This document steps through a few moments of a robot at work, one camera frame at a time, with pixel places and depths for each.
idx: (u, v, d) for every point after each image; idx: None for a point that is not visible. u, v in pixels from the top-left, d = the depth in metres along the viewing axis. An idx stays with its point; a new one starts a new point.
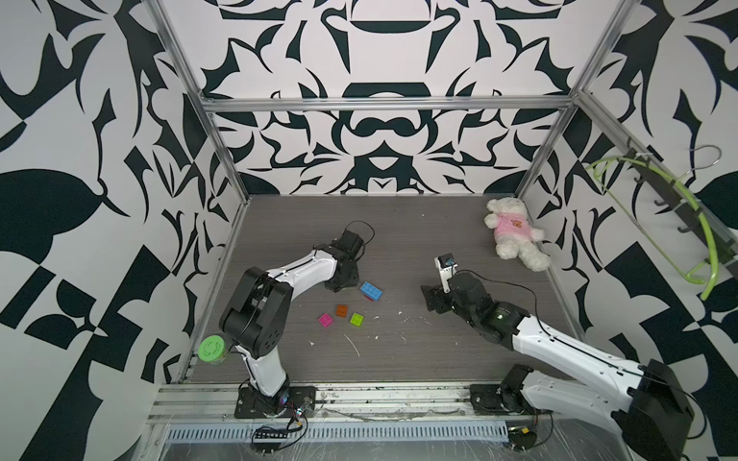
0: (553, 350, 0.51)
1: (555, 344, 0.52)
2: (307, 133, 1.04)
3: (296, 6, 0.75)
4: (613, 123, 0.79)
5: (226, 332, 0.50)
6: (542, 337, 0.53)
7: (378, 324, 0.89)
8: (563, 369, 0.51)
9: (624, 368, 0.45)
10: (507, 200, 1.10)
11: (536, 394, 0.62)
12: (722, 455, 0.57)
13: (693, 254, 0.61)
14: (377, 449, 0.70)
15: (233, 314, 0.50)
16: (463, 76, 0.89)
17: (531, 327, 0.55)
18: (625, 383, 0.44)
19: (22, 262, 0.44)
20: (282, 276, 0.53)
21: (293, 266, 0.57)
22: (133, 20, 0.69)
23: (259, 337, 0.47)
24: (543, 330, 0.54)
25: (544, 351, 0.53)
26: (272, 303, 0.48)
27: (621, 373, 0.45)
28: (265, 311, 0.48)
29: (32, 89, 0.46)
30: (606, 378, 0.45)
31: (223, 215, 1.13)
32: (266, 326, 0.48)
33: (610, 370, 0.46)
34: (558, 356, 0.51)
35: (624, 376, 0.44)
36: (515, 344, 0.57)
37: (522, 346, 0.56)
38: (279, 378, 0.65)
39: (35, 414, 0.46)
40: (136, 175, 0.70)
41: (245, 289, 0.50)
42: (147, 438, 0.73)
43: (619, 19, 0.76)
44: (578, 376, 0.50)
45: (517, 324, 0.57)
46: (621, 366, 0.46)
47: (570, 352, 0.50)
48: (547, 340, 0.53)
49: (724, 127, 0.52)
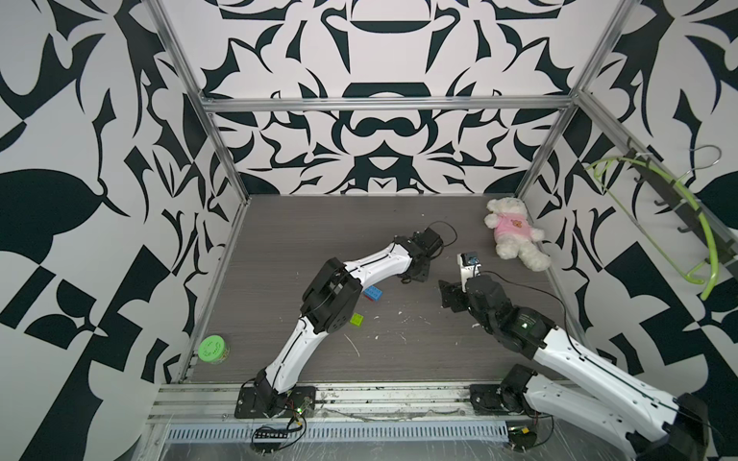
0: (583, 370, 0.48)
1: (585, 365, 0.49)
2: (307, 133, 1.04)
3: (296, 6, 0.75)
4: (613, 123, 0.79)
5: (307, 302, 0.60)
6: (572, 355, 0.50)
7: (378, 324, 0.89)
8: (586, 387, 0.50)
9: (658, 400, 0.44)
10: (507, 200, 1.10)
11: (541, 401, 0.62)
12: (723, 455, 0.57)
13: (693, 254, 0.61)
14: (377, 449, 0.70)
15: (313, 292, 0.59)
16: (464, 76, 0.89)
17: (560, 342, 0.52)
18: (658, 416, 0.42)
19: (22, 262, 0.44)
20: (356, 271, 0.59)
21: (370, 261, 0.62)
22: (133, 20, 0.69)
23: (330, 316, 0.56)
24: (574, 349, 0.51)
25: (572, 369, 0.50)
26: (345, 292, 0.55)
27: (654, 405, 0.43)
28: (338, 298, 0.56)
29: (32, 89, 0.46)
30: (637, 408, 0.44)
31: (223, 215, 1.13)
32: (336, 308, 0.56)
33: (644, 400, 0.44)
34: (587, 376, 0.48)
35: (658, 409, 0.43)
36: (539, 357, 0.54)
37: (546, 359, 0.53)
38: (297, 376, 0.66)
39: (35, 414, 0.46)
40: (136, 175, 0.70)
41: (326, 276, 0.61)
42: (147, 438, 0.73)
43: (619, 19, 0.76)
44: (602, 399, 0.48)
45: (542, 336, 0.53)
46: (656, 400, 0.44)
47: (601, 375, 0.47)
48: (577, 358, 0.50)
49: (725, 127, 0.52)
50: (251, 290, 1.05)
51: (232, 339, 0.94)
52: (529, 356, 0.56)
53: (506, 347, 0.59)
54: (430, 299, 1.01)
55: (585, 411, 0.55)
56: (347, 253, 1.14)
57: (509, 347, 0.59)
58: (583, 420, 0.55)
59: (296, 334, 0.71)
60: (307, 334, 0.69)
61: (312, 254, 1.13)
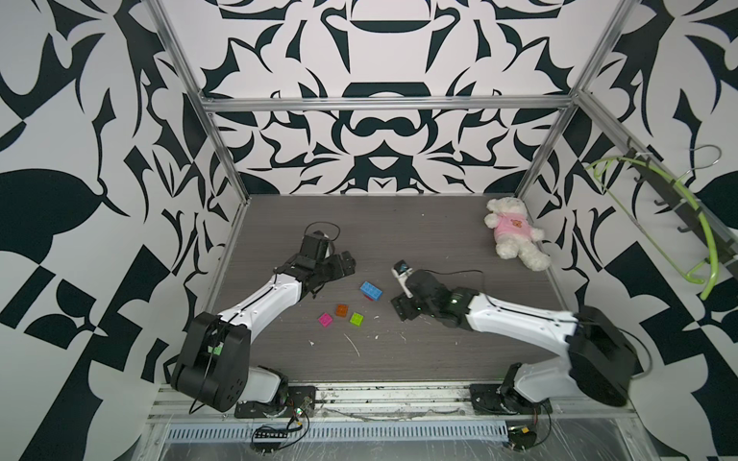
0: (502, 317, 0.54)
1: (503, 313, 0.54)
2: (307, 133, 1.04)
3: (296, 5, 0.74)
4: (613, 123, 0.79)
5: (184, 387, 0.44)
6: (490, 309, 0.56)
7: (378, 324, 0.89)
8: (513, 335, 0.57)
9: (558, 319, 0.48)
10: (507, 200, 1.10)
11: (530, 392, 0.63)
12: (722, 455, 0.57)
13: (693, 254, 0.61)
14: (377, 449, 0.70)
15: (185, 368, 0.44)
16: (463, 76, 0.89)
17: (482, 303, 0.58)
18: (560, 332, 0.47)
19: (22, 262, 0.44)
20: (239, 316, 0.48)
21: (252, 301, 0.52)
22: (133, 20, 0.69)
23: (217, 394, 0.42)
24: (491, 303, 0.57)
25: (494, 321, 0.55)
26: (229, 353, 0.43)
27: (554, 324, 0.48)
28: (221, 363, 0.43)
29: (32, 90, 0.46)
30: (548, 333, 0.48)
31: (223, 215, 1.13)
32: (226, 379, 0.43)
33: (549, 325, 0.48)
34: (506, 323, 0.53)
35: (560, 327, 0.47)
36: (472, 324, 0.60)
37: (478, 322, 0.58)
38: (272, 379, 0.64)
39: (36, 414, 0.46)
40: (136, 175, 0.70)
41: (195, 340, 0.44)
42: (147, 438, 0.73)
43: (619, 19, 0.76)
44: (525, 339, 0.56)
45: (469, 303, 0.60)
46: (557, 319, 0.48)
47: (516, 316, 0.52)
48: (495, 311, 0.55)
49: (724, 127, 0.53)
50: (252, 289, 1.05)
51: None
52: (469, 327, 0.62)
53: (448, 325, 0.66)
54: None
55: (551, 381, 0.56)
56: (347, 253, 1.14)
57: (450, 324, 0.62)
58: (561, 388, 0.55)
59: None
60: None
61: None
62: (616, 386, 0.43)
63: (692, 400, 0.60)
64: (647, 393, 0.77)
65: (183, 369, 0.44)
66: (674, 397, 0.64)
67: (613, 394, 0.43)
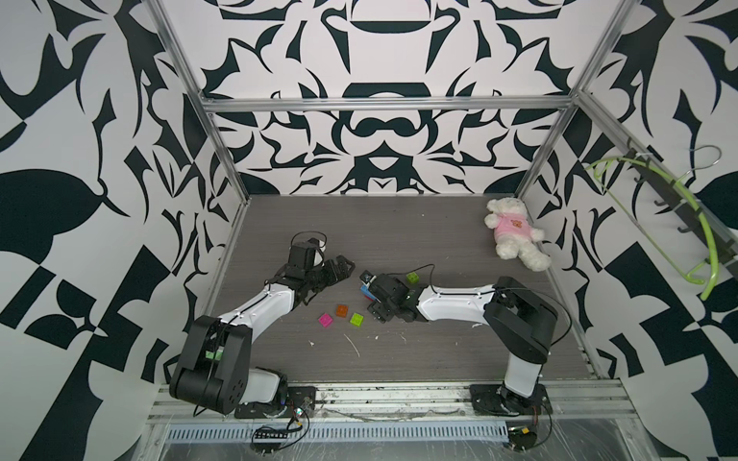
0: (441, 300, 0.60)
1: (442, 296, 0.61)
2: (307, 133, 1.04)
3: (296, 5, 0.74)
4: (613, 123, 0.79)
5: (185, 392, 0.43)
6: (432, 296, 0.63)
7: (378, 324, 0.89)
8: (453, 314, 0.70)
9: (481, 292, 0.54)
10: (507, 200, 1.10)
11: (519, 383, 0.63)
12: (722, 455, 0.57)
13: (693, 254, 0.61)
14: (377, 450, 0.70)
15: (186, 373, 0.44)
16: (463, 76, 0.89)
17: (429, 293, 0.64)
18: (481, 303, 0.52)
19: (22, 262, 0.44)
20: (238, 319, 0.48)
21: (250, 303, 0.54)
22: (133, 20, 0.69)
23: (220, 395, 0.42)
24: (433, 290, 0.64)
25: (436, 304, 0.62)
26: (231, 352, 0.44)
27: (479, 296, 0.54)
28: (224, 362, 0.43)
29: (32, 90, 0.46)
30: (474, 304, 0.54)
31: (223, 215, 1.13)
32: (229, 378, 0.43)
33: (474, 298, 0.54)
34: (446, 306, 0.60)
35: (482, 297, 0.53)
36: (423, 309, 0.65)
37: (427, 310, 0.65)
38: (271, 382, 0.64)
39: (36, 414, 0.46)
40: (136, 175, 0.70)
41: (197, 342, 0.45)
42: (147, 438, 0.73)
43: (619, 19, 0.76)
44: (463, 316, 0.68)
45: (419, 297, 0.66)
46: (479, 292, 0.55)
47: (451, 297, 0.59)
48: (436, 296, 0.62)
49: (724, 127, 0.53)
50: (252, 290, 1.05)
51: None
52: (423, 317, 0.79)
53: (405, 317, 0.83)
54: None
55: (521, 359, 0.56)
56: (347, 253, 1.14)
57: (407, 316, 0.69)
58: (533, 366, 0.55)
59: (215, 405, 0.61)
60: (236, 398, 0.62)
61: None
62: (532, 344, 0.47)
63: (692, 400, 0.61)
64: (647, 392, 0.76)
65: (183, 374, 0.44)
66: (674, 397, 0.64)
67: (533, 351, 0.48)
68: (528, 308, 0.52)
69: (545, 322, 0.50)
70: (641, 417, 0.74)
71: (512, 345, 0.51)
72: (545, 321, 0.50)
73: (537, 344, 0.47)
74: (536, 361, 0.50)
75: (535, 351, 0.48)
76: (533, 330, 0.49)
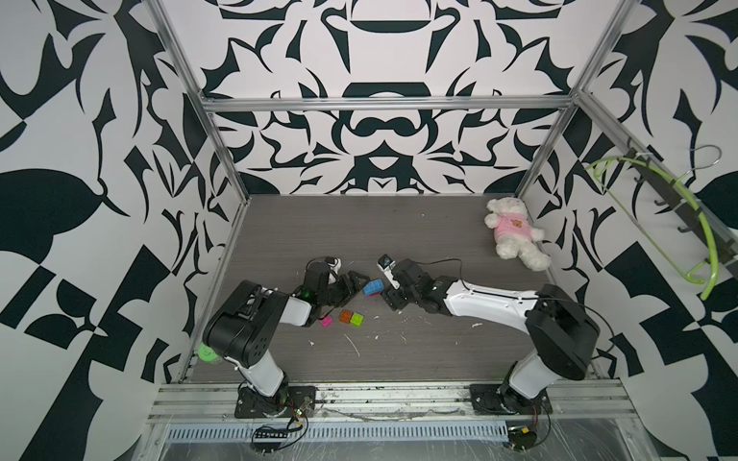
0: (473, 298, 0.58)
1: (475, 295, 0.58)
2: (307, 133, 1.04)
3: (296, 5, 0.74)
4: (613, 123, 0.79)
5: (216, 338, 0.47)
6: (462, 292, 0.60)
7: (378, 323, 0.89)
8: (486, 315, 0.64)
9: (522, 297, 0.51)
10: (507, 200, 1.10)
11: (525, 386, 0.63)
12: (722, 455, 0.57)
13: (693, 254, 0.61)
14: (377, 449, 0.70)
15: (219, 321, 0.49)
16: (464, 76, 0.89)
17: (457, 287, 0.62)
18: (522, 308, 0.49)
19: (22, 262, 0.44)
20: None
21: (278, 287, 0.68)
22: (133, 20, 0.69)
23: (249, 348, 0.47)
24: (466, 286, 0.61)
25: (467, 303, 0.59)
26: (270, 308, 0.50)
27: (519, 301, 0.51)
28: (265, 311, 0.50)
29: (32, 89, 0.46)
30: (511, 309, 0.51)
31: (223, 215, 1.13)
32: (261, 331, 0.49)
33: (513, 302, 0.52)
34: (476, 304, 0.58)
35: (522, 303, 0.50)
36: (451, 305, 0.63)
37: (455, 305, 0.62)
38: (276, 381, 0.65)
39: (36, 414, 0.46)
40: (136, 175, 0.70)
41: (239, 297, 0.52)
42: (147, 438, 0.73)
43: (619, 19, 0.76)
44: (497, 319, 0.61)
45: (448, 289, 0.63)
46: (521, 296, 0.52)
47: (484, 298, 0.56)
48: (467, 294, 0.59)
49: (725, 127, 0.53)
50: None
51: None
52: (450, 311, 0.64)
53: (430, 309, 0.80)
54: None
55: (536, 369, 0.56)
56: (347, 253, 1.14)
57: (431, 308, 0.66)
58: (548, 376, 0.55)
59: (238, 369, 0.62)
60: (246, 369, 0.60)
61: (312, 254, 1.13)
62: (574, 358, 0.45)
63: (692, 400, 0.61)
64: (647, 392, 0.76)
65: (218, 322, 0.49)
66: (674, 397, 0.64)
67: (573, 366, 0.45)
68: (569, 322, 0.50)
69: (588, 337, 0.47)
70: (641, 416, 0.74)
71: (548, 355, 0.48)
72: (589, 337, 0.47)
73: (578, 359, 0.45)
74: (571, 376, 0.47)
75: (575, 366, 0.45)
76: (576, 345, 0.46)
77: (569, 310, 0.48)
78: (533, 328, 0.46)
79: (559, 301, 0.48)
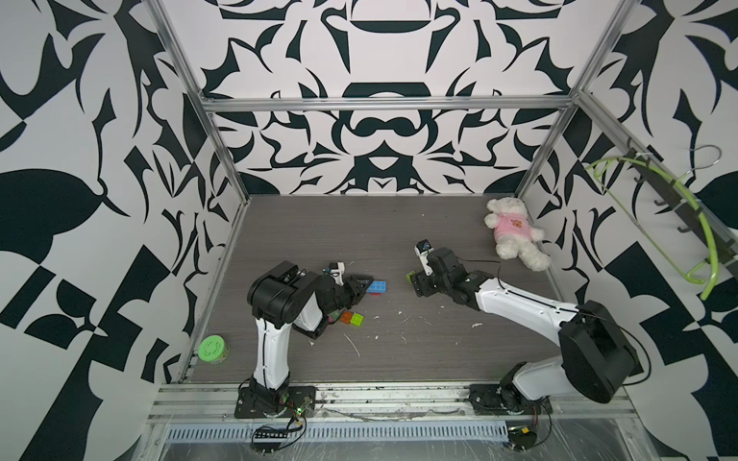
0: (507, 298, 0.56)
1: (509, 295, 0.57)
2: (307, 133, 1.04)
3: (296, 5, 0.74)
4: (613, 123, 0.79)
5: (257, 293, 0.55)
6: (497, 289, 0.59)
7: (378, 323, 0.89)
8: (517, 320, 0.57)
9: (560, 306, 0.50)
10: (507, 200, 1.10)
11: (528, 388, 0.63)
12: (722, 455, 0.57)
13: (693, 254, 0.61)
14: (377, 449, 0.70)
15: (261, 282, 0.56)
16: (463, 76, 0.89)
17: (492, 284, 0.61)
18: (558, 319, 0.48)
19: (22, 262, 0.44)
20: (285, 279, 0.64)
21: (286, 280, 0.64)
22: (133, 20, 0.69)
23: (286, 308, 0.54)
24: (500, 284, 0.60)
25: (500, 302, 0.58)
26: (307, 280, 0.59)
27: (556, 311, 0.49)
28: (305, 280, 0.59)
29: (32, 90, 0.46)
30: (546, 319, 0.49)
31: (223, 215, 1.13)
32: (299, 298, 0.57)
33: (549, 310, 0.50)
34: (508, 303, 0.56)
35: (559, 313, 0.49)
36: (479, 303, 0.62)
37: (485, 303, 0.61)
38: (286, 369, 0.68)
39: (36, 414, 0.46)
40: (136, 175, 0.70)
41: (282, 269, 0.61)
42: (147, 438, 0.73)
43: (619, 19, 0.76)
44: (528, 325, 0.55)
45: (479, 283, 0.63)
46: (558, 306, 0.50)
47: (517, 299, 0.55)
48: (501, 292, 0.58)
49: (725, 127, 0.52)
50: None
51: (232, 339, 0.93)
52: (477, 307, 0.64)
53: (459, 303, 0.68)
54: (430, 298, 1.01)
55: (550, 376, 0.55)
56: (347, 253, 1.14)
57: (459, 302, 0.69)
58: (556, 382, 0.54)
59: (262, 336, 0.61)
60: (270, 333, 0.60)
61: (312, 254, 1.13)
62: (602, 381, 0.43)
63: (691, 400, 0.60)
64: (646, 393, 0.77)
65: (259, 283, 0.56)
66: (675, 397, 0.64)
67: (598, 388, 0.44)
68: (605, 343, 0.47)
69: (624, 364, 0.45)
70: (641, 416, 0.74)
71: (574, 370, 0.46)
72: (626, 363, 0.45)
73: (607, 382, 0.43)
74: (592, 399, 0.46)
75: (601, 388, 0.43)
76: (609, 368, 0.44)
77: (608, 331, 0.46)
78: (566, 341, 0.45)
79: (600, 318, 0.46)
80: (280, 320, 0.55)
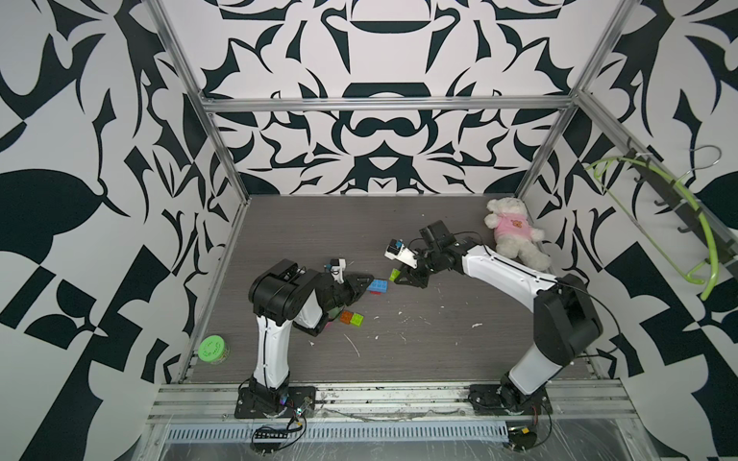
0: (490, 263, 0.58)
1: (495, 262, 0.58)
2: (307, 133, 1.04)
3: (296, 5, 0.74)
4: (613, 123, 0.79)
5: (258, 291, 0.56)
6: (483, 255, 0.61)
7: (378, 324, 0.89)
8: (498, 285, 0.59)
9: (540, 276, 0.52)
10: (507, 200, 1.10)
11: (523, 379, 0.64)
12: (722, 455, 0.57)
13: (693, 254, 0.61)
14: (377, 449, 0.70)
15: (262, 280, 0.57)
16: (464, 76, 0.89)
17: (479, 251, 0.62)
18: (535, 285, 0.50)
19: (22, 263, 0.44)
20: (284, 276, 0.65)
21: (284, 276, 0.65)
22: (133, 20, 0.69)
23: (287, 305, 0.54)
24: (487, 253, 0.61)
25: (485, 267, 0.59)
26: (308, 278, 0.60)
27: (536, 279, 0.52)
28: (305, 277, 0.60)
29: (32, 90, 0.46)
30: (526, 285, 0.51)
31: (223, 215, 1.13)
32: (300, 296, 0.58)
33: (528, 278, 0.52)
34: (491, 270, 0.58)
35: (539, 281, 0.51)
36: (464, 265, 0.64)
37: (470, 266, 0.63)
38: (286, 369, 0.69)
39: (36, 414, 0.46)
40: (136, 175, 0.70)
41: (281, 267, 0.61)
42: (147, 438, 0.73)
43: (619, 19, 0.76)
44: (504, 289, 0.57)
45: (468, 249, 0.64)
46: (538, 276, 0.52)
47: (501, 264, 0.57)
48: (488, 258, 0.60)
49: (725, 127, 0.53)
50: None
51: (232, 339, 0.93)
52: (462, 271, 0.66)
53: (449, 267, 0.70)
54: (430, 298, 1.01)
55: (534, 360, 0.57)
56: (347, 253, 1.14)
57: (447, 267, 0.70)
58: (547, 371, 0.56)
59: (262, 334, 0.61)
60: (271, 331, 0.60)
61: (312, 254, 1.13)
62: (564, 343, 0.46)
63: (692, 400, 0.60)
64: (647, 393, 0.77)
65: (259, 282, 0.56)
66: (675, 397, 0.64)
67: (561, 351, 0.47)
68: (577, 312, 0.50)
69: (590, 332, 0.48)
70: (641, 417, 0.74)
71: (543, 333, 0.49)
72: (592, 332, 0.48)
73: (569, 345, 0.47)
74: (555, 359, 0.49)
75: (563, 350, 0.47)
76: (573, 333, 0.47)
77: (580, 303, 0.48)
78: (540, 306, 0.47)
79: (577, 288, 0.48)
80: (281, 318, 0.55)
